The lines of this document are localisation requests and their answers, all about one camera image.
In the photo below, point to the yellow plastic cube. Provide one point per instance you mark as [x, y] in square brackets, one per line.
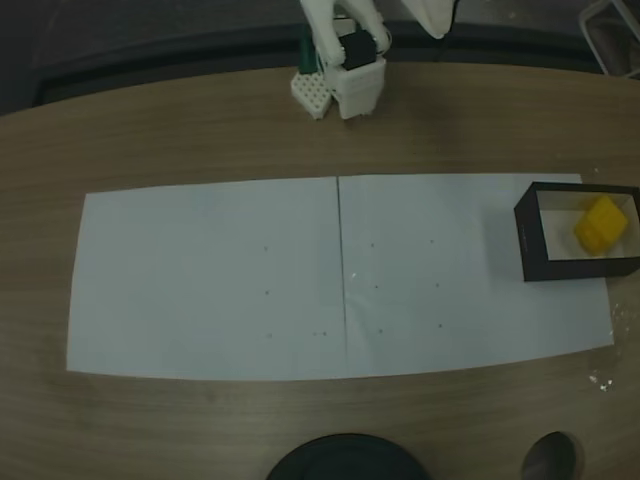
[600, 227]

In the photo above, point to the dark brown cardboard box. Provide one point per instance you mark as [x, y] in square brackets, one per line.
[530, 235]

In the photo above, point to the grey metal chair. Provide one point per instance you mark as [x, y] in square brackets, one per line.
[612, 40]

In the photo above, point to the white paper sheet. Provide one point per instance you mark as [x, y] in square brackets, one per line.
[200, 280]
[450, 280]

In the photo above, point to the black round object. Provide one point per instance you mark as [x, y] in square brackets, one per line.
[347, 460]

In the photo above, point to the dark oval object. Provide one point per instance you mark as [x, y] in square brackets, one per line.
[552, 457]

